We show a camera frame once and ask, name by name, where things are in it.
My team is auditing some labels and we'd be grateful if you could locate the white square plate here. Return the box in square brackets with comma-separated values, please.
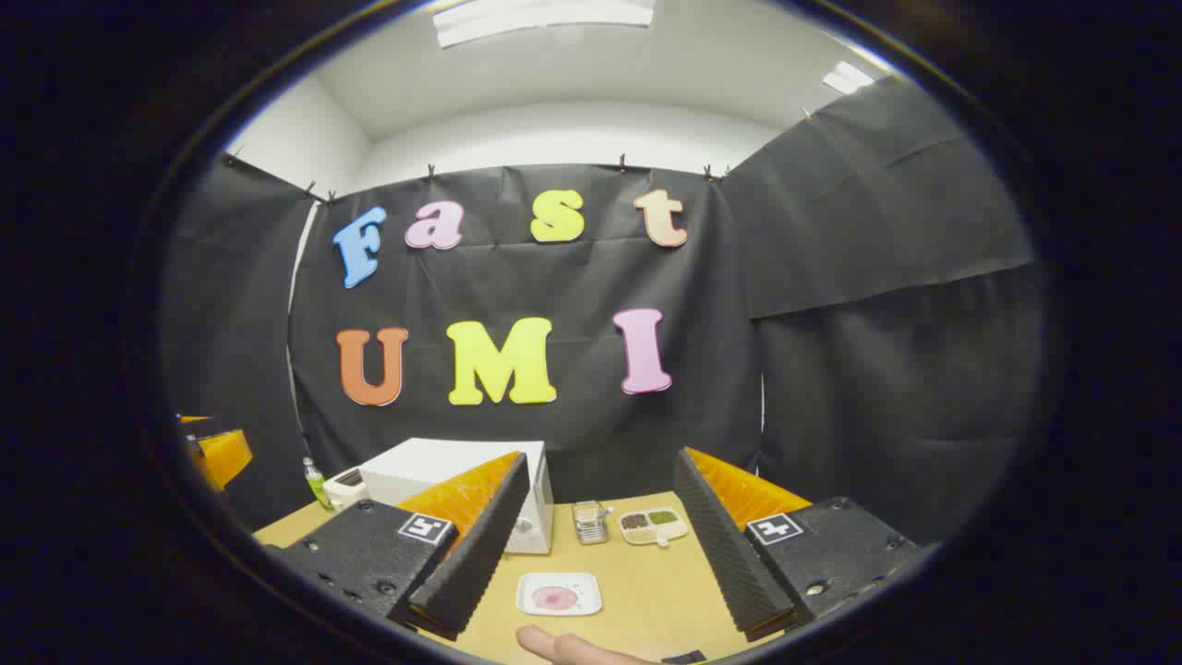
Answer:
[515, 571, 603, 617]

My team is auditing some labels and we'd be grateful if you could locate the green drink bottle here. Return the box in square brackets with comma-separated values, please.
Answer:
[303, 457, 333, 511]

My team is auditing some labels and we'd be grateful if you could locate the black backdrop cloth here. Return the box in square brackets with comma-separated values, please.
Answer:
[162, 74, 1049, 546]

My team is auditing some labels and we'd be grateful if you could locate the small ceiling light panel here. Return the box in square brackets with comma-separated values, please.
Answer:
[822, 60, 875, 95]

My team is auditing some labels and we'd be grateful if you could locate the white microwave oven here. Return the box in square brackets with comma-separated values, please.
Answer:
[358, 437, 555, 555]

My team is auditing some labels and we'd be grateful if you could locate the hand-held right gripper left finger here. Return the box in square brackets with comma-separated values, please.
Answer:
[263, 451, 532, 641]

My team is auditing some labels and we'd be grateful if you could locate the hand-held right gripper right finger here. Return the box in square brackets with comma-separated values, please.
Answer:
[672, 446, 924, 643]

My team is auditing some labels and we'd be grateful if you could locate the white divided dish of beans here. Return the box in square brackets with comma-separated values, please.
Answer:
[617, 508, 691, 548]

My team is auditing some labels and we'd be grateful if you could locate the metal utensil holder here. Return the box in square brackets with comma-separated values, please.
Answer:
[573, 501, 612, 546]

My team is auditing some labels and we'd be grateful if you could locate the white toaster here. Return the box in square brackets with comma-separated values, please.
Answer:
[323, 466, 372, 514]

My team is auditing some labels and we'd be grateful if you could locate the large ceiling light panel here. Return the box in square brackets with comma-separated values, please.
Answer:
[432, 0, 658, 49]

